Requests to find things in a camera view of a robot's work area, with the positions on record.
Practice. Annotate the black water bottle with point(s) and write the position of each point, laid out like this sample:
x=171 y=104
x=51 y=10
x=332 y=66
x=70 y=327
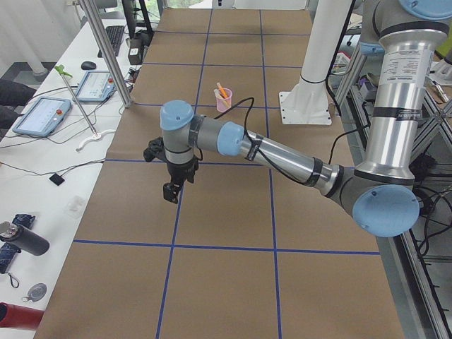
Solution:
x=24 y=238

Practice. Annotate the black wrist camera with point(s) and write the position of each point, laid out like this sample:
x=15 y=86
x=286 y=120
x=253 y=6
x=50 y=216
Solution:
x=154 y=150

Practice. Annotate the black computer mouse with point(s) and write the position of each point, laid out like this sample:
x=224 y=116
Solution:
x=88 y=65

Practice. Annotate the aluminium frame post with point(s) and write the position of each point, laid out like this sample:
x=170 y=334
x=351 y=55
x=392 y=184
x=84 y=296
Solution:
x=90 y=9

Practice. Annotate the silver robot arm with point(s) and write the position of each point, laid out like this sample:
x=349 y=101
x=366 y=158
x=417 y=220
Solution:
x=377 y=193

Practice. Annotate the small black square device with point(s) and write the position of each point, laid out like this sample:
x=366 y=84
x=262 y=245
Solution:
x=56 y=179

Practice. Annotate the red bottle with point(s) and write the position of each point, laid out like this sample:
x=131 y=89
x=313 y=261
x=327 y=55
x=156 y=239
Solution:
x=18 y=317

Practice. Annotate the orange marker pen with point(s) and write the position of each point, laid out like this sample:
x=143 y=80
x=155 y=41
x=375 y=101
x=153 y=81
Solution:
x=224 y=94

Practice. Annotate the round metal lid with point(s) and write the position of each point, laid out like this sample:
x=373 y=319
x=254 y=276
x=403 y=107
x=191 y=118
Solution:
x=37 y=292

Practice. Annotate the metal reacher grabber stick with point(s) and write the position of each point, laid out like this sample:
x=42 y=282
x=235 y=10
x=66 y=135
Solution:
x=96 y=135

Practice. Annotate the blue teach pendant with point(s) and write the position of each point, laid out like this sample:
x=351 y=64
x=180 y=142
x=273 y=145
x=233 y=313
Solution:
x=95 y=87
x=43 y=117

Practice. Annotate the blue folded umbrella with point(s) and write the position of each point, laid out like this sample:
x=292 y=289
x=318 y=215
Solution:
x=9 y=250

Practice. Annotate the far blue teach pendant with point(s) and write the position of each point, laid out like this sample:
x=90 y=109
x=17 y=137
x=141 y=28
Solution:
x=95 y=87

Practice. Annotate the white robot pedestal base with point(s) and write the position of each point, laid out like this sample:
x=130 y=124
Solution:
x=307 y=102

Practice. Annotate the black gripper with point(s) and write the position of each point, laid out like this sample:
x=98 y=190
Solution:
x=179 y=170

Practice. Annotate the black monitor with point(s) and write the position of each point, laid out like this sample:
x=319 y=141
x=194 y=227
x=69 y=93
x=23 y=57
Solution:
x=130 y=11

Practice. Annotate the black keyboard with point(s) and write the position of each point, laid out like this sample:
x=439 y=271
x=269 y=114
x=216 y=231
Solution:
x=115 y=34

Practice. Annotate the near blue teach pendant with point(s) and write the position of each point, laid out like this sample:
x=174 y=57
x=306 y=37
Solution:
x=43 y=117

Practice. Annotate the dark cardboard box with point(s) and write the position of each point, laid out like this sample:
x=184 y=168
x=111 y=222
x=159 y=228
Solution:
x=138 y=46

